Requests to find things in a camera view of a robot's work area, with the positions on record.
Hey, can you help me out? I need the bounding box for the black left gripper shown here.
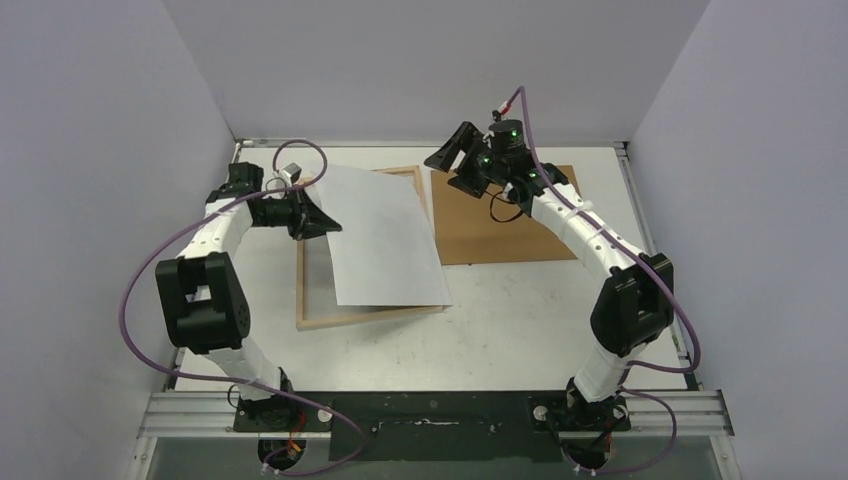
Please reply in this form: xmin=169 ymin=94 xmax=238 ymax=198
xmin=255 ymin=184 xmax=342 ymax=242

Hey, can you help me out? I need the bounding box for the glossy photo print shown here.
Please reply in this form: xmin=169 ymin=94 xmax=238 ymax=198
xmin=315 ymin=165 xmax=452 ymax=307

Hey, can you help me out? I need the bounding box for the white wooden picture frame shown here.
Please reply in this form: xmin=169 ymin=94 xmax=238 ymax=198
xmin=294 ymin=165 xmax=446 ymax=332

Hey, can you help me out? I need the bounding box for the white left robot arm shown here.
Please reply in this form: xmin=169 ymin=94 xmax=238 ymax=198
xmin=155 ymin=163 xmax=342 ymax=431

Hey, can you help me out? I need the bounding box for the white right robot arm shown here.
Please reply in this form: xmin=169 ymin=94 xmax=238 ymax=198
xmin=424 ymin=119 xmax=674 ymax=429

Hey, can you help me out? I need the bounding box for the brown cardboard backing board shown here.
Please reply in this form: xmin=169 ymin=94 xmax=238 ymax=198
xmin=430 ymin=171 xmax=576 ymax=266

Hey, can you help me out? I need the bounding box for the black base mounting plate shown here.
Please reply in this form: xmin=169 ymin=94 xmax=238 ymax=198
xmin=232 ymin=390 xmax=631 ymax=463

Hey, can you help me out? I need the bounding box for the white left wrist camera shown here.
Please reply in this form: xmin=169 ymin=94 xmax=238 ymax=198
xmin=276 ymin=163 xmax=302 ymax=187

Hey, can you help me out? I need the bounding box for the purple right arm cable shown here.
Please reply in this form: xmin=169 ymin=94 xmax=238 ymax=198
xmin=493 ymin=86 xmax=702 ymax=477

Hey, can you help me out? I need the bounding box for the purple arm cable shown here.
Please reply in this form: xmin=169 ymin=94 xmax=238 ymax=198
xmin=117 ymin=139 xmax=369 ymax=479
xmin=493 ymin=86 xmax=702 ymax=477

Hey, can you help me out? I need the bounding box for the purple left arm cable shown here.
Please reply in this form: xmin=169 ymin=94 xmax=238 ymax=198
xmin=117 ymin=139 xmax=369 ymax=479

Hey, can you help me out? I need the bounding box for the aluminium front rail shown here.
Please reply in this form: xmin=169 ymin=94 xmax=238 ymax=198
xmin=138 ymin=391 xmax=733 ymax=439

